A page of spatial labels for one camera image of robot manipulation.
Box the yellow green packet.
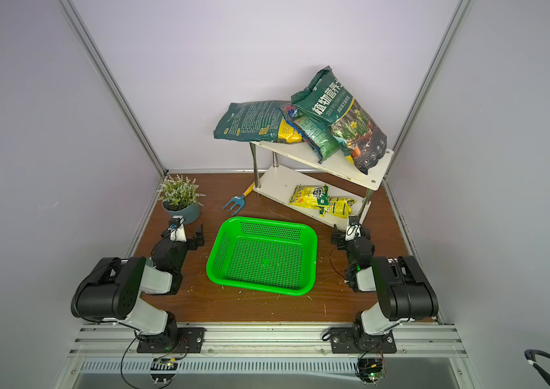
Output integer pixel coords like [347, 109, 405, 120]
[289, 185, 329, 211]

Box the light green blue-edged bag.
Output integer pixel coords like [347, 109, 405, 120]
[278, 102, 340, 164]

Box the teal and yellow fertilizer bag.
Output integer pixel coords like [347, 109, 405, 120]
[213, 100, 303, 144]

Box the dark green flower soil bag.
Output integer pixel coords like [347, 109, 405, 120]
[291, 66, 388, 175]

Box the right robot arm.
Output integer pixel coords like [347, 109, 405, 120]
[331, 225, 439, 336]

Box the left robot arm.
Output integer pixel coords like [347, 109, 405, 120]
[71, 218, 205, 347]

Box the white two-tier shelf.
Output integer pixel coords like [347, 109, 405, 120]
[250, 142, 394, 230]

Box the potted artificial plant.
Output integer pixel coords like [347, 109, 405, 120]
[158, 175, 205, 225]

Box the green plastic basket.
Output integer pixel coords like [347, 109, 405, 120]
[206, 217, 318, 297]

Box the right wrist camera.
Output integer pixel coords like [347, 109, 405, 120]
[345, 216, 362, 241]

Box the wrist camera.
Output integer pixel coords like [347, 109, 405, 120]
[345, 216, 362, 241]
[168, 216, 187, 242]

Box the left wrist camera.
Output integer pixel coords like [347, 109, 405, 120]
[168, 216, 187, 242]

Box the blue garden fork yellow handle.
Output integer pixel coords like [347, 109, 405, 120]
[221, 183, 255, 217]

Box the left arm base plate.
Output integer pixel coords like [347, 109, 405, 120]
[136, 327, 206, 354]

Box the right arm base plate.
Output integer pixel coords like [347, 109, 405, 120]
[321, 327, 397, 354]

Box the aluminium front rail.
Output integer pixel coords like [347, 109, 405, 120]
[67, 322, 468, 360]

